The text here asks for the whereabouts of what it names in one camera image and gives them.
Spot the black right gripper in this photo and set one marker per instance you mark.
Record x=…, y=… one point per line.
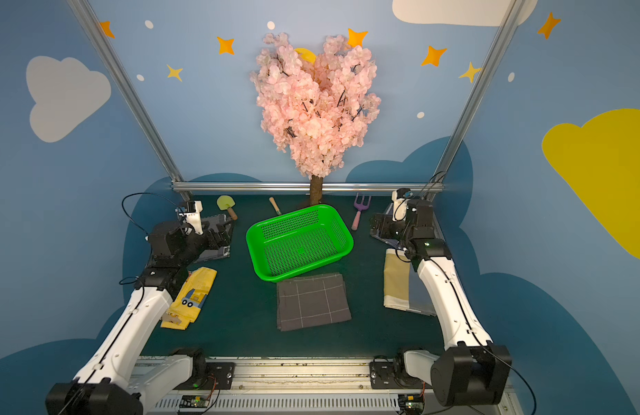
x=381, y=226

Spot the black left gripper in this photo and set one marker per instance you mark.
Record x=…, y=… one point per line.
x=219, y=234

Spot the beige and blue pillowcase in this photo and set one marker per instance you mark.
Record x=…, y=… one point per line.
x=403, y=288

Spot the dark grey checked pillowcase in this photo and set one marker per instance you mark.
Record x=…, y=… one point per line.
x=312, y=301

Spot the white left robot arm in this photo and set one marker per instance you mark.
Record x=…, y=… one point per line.
x=102, y=385

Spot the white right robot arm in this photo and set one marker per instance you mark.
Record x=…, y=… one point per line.
x=420, y=276

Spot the yellow cartoon pillowcase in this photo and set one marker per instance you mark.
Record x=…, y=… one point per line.
x=188, y=304

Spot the green plastic basket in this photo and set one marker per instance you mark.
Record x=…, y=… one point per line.
x=292, y=244

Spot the green toy shovel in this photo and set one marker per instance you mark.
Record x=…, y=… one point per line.
x=227, y=203

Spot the purple toy rake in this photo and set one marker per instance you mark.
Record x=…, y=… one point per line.
x=361, y=203

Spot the pink blossom artificial tree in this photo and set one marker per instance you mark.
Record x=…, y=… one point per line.
x=319, y=107

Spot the left circuit board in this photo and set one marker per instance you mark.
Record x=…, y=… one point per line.
x=194, y=402

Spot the circuit board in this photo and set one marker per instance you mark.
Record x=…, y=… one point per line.
x=194, y=402
x=410, y=404

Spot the right circuit board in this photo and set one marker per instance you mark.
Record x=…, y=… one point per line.
x=410, y=404

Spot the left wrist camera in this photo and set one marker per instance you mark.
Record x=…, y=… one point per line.
x=193, y=217

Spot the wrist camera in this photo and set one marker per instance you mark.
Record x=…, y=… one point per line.
x=193, y=217
x=399, y=199

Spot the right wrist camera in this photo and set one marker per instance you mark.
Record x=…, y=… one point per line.
x=399, y=199

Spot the aluminium frame back bar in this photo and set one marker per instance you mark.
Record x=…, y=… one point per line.
x=227, y=187

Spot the wooden handle tool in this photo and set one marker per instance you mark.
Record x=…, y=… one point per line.
x=275, y=205

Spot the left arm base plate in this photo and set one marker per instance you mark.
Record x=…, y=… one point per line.
x=218, y=375

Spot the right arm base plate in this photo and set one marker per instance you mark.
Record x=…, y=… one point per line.
x=382, y=376

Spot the aluminium frame left post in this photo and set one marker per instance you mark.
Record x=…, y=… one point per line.
x=92, y=28

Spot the aluminium frame post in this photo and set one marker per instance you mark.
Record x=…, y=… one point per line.
x=92, y=28
x=497, y=50

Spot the aluminium frame right post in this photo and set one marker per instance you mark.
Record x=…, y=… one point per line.
x=497, y=50

